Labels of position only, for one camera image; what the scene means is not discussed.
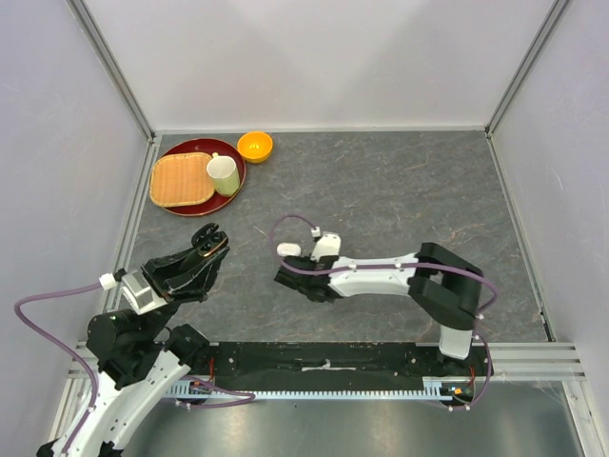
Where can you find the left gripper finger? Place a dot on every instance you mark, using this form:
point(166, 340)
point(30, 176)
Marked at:
point(196, 265)
point(213, 263)

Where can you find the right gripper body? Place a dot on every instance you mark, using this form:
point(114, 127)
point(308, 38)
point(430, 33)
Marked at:
point(310, 261)

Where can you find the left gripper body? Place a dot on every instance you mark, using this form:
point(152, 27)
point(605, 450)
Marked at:
point(158, 287)

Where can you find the white earbud charging case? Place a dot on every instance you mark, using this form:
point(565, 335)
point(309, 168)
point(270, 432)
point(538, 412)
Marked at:
point(286, 249)

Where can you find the black earbud charging case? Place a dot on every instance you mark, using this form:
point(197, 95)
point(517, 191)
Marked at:
point(209, 239)

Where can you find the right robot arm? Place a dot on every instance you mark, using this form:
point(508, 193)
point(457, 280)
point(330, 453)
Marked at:
point(444, 285)

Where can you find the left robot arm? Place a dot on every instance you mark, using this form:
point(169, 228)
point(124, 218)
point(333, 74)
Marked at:
point(134, 370)

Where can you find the red round tray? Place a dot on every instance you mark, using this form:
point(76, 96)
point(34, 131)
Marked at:
point(209, 146)

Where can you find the woven bamboo mat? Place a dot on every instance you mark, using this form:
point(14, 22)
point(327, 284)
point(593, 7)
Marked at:
point(181, 179)

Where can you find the pale green cup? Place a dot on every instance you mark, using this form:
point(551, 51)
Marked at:
point(223, 172)

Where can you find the orange bowl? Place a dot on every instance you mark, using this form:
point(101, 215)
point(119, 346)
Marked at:
point(255, 146)

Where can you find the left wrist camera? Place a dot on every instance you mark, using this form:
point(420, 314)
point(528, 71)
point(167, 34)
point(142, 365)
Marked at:
point(138, 292)

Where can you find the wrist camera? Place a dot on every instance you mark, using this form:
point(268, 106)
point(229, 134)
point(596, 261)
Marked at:
point(329, 244)
point(138, 292)

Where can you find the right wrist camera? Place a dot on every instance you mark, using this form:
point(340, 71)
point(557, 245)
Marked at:
point(329, 244)

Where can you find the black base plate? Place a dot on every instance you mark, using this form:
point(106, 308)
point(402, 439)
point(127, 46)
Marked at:
point(238, 359)

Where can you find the slotted cable duct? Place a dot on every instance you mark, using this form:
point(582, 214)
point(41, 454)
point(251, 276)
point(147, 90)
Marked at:
point(319, 385)

